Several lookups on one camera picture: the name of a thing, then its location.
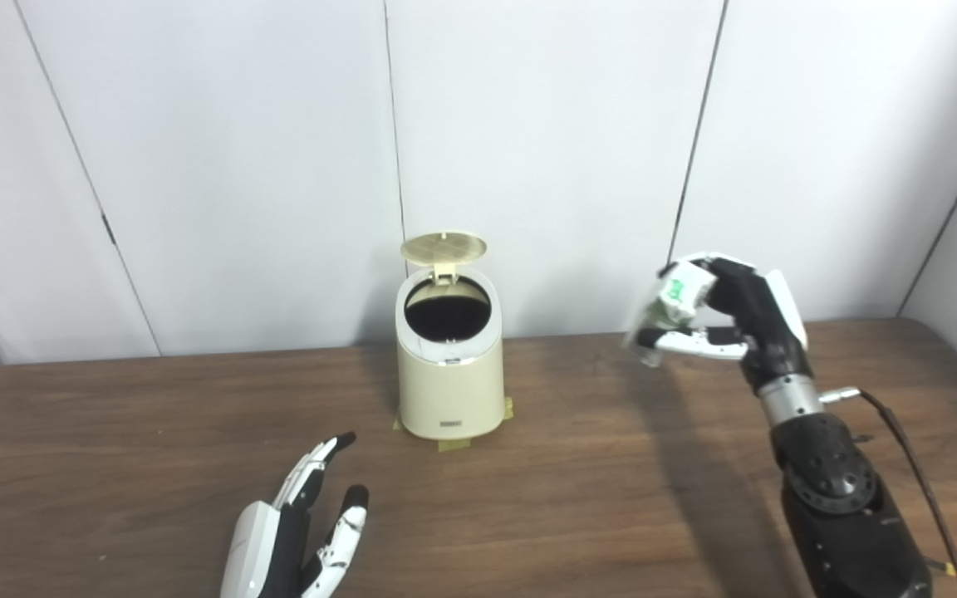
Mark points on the white and black left hand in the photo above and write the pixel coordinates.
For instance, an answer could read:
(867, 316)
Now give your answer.
(258, 548)

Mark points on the white and black right hand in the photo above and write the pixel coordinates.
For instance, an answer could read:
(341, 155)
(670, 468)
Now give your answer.
(765, 324)

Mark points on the green and white milk carton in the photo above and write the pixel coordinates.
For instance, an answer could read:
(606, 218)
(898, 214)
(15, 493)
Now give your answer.
(674, 299)

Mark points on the cream-colored bin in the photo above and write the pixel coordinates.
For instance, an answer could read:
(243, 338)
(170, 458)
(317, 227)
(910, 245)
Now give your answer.
(449, 390)

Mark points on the round cream bin lid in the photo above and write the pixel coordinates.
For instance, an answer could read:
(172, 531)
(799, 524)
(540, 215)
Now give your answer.
(444, 247)

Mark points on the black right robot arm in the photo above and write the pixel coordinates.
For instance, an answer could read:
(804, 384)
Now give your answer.
(836, 498)

